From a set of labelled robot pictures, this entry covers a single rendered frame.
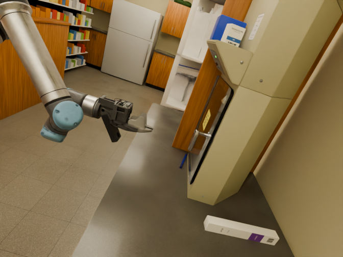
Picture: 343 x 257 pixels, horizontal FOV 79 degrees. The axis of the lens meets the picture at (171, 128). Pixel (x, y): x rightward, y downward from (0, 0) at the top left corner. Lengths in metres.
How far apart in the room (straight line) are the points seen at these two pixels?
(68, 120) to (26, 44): 0.23
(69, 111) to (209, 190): 0.56
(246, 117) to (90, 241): 0.58
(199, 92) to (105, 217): 0.69
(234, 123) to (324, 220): 0.45
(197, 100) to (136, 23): 4.73
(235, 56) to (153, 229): 0.58
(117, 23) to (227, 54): 5.22
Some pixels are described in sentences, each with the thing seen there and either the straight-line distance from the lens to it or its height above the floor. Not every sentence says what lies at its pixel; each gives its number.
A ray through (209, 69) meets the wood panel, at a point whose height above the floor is 1.39.
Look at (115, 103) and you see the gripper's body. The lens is 0.75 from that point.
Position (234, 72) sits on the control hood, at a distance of 0.67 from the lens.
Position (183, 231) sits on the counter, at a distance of 0.76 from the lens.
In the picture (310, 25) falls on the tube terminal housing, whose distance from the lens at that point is 0.73.
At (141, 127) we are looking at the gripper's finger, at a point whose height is 1.16.
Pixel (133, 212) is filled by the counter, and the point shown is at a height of 0.94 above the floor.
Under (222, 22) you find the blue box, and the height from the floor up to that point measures 1.58.
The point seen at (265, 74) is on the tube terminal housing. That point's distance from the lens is 0.70.
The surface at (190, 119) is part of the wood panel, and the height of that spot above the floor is 1.13.
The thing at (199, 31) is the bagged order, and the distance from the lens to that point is 2.05.
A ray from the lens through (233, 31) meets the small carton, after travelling 0.75.
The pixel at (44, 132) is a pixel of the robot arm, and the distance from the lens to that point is 0.78.
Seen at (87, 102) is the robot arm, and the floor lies 1.19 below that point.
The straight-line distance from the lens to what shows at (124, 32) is 5.74.
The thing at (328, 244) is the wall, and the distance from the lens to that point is 0.90.
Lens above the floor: 1.49
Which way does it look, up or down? 23 degrees down
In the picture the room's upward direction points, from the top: 20 degrees clockwise
